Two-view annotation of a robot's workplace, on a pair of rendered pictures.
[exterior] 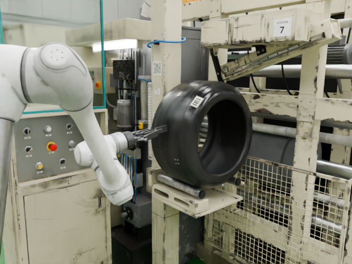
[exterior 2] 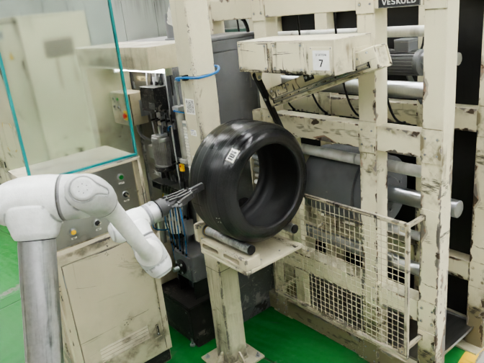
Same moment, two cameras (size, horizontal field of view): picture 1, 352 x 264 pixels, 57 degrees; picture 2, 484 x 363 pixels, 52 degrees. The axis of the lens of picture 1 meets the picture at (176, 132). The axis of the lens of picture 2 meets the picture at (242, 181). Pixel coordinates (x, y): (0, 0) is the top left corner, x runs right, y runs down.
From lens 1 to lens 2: 0.72 m
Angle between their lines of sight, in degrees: 9
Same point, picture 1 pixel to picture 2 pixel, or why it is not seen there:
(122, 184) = (158, 258)
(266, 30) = (306, 61)
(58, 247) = (106, 314)
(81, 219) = (127, 282)
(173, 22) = (202, 52)
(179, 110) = (215, 166)
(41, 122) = not seen: hidden behind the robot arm
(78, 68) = (101, 193)
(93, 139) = (124, 228)
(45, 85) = (76, 209)
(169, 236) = (227, 291)
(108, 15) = not seen: outside the picture
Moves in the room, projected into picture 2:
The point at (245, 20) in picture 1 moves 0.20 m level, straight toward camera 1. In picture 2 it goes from (284, 47) to (276, 52)
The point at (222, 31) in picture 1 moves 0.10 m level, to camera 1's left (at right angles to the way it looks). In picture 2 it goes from (261, 56) to (240, 58)
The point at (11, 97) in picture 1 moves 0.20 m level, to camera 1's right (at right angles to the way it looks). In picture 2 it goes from (51, 222) to (123, 216)
